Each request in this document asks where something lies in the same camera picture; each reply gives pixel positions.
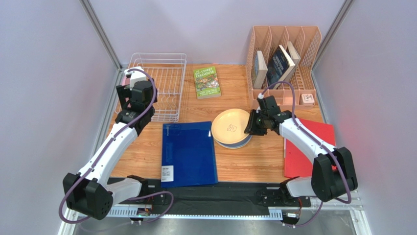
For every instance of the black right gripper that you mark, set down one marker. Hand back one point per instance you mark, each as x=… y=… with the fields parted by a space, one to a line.
x=255 y=126

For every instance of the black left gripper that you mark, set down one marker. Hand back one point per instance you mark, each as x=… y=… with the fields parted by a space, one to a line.
x=124 y=92

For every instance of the blue plate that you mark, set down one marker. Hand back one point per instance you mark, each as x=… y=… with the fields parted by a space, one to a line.
x=236 y=145

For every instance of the tan plate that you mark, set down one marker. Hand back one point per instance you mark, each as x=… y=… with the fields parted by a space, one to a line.
x=229 y=126

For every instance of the pink plate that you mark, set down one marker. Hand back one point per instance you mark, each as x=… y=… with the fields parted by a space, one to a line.
x=124 y=79

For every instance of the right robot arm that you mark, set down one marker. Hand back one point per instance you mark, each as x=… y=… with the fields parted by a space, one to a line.
x=333 y=175

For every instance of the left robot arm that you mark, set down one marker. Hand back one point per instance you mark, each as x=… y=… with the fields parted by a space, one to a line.
x=88 y=191

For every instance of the peach file organizer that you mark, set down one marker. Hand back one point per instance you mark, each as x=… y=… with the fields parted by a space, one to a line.
x=306 y=40

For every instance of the grey book in organizer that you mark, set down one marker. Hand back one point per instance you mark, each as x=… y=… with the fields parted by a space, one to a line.
x=259 y=71

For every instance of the green treehouse book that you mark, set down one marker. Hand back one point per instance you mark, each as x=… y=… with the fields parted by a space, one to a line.
x=206 y=83

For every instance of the small white box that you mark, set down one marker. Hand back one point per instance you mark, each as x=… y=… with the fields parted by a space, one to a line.
x=307 y=99

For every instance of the dark blue book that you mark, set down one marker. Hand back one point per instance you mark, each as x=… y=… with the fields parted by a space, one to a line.
x=280 y=68

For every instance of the blue folder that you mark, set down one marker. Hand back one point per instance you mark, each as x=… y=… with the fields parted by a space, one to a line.
x=188 y=155

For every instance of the white book in organizer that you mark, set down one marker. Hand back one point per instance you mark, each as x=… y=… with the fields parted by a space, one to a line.
x=291 y=50

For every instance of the white wire dish rack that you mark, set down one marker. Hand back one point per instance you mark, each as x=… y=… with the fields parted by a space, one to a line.
x=168 y=71

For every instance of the aluminium mounting rail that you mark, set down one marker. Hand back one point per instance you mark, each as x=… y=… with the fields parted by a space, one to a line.
x=137 y=212

